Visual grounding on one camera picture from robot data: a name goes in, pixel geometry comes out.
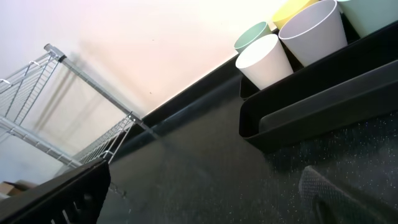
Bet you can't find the black tray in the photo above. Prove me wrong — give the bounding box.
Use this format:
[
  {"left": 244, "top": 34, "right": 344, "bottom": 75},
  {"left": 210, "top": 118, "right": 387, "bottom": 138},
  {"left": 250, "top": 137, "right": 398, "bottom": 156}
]
[{"left": 238, "top": 12, "right": 398, "bottom": 155}]

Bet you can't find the metal wire shelf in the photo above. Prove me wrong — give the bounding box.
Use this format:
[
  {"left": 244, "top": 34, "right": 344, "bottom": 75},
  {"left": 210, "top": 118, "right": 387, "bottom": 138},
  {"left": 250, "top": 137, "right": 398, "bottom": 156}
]
[{"left": 0, "top": 43, "right": 156, "bottom": 169}]

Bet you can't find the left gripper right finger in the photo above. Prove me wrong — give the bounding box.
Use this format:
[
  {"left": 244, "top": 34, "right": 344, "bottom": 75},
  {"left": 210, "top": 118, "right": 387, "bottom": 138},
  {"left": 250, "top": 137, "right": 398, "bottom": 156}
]
[{"left": 297, "top": 166, "right": 398, "bottom": 224}]

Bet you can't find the sage green cup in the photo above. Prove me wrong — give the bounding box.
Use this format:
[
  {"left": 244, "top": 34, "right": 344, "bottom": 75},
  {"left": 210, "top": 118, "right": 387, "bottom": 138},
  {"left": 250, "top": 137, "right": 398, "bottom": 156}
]
[{"left": 233, "top": 21, "right": 273, "bottom": 54}]

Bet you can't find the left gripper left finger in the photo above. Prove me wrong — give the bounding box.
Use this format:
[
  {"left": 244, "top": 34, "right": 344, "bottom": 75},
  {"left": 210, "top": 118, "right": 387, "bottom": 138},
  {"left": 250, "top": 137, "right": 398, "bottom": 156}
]
[{"left": 0, "top": 157, "right": 111, "bottom": 224}]

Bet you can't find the mint green cup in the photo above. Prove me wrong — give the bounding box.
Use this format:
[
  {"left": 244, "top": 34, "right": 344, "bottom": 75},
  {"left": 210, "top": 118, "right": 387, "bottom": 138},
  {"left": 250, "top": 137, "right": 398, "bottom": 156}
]
[{"left": 337, "top": 0, "right": 398, "bottom": 39}]

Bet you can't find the yellow cup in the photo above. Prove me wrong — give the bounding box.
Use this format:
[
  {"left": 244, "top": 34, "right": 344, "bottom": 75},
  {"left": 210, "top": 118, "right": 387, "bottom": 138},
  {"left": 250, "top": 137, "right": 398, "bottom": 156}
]
[{"left": 272, "top": 0, "right": 320, "bottom": 31}]

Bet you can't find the white cup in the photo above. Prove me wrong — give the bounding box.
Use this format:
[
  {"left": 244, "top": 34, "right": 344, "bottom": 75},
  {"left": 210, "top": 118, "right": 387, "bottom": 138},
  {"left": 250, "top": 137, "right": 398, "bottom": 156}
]
[{"left": 235, "top": 33, "right": 294, "bottom": 91}]

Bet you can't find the grey cup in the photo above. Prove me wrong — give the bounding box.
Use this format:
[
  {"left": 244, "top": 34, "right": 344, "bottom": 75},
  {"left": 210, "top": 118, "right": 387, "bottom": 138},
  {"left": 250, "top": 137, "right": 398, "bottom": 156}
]
[{"left": 278, "top": 0, "right": 348, "bottom": 68}]

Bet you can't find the brown cardboard box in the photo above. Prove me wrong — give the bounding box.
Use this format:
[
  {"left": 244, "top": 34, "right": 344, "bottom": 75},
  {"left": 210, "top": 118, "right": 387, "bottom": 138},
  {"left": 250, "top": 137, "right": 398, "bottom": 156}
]
[{"left": 0, "top": 179, "right": 38, "bottom": 200}]

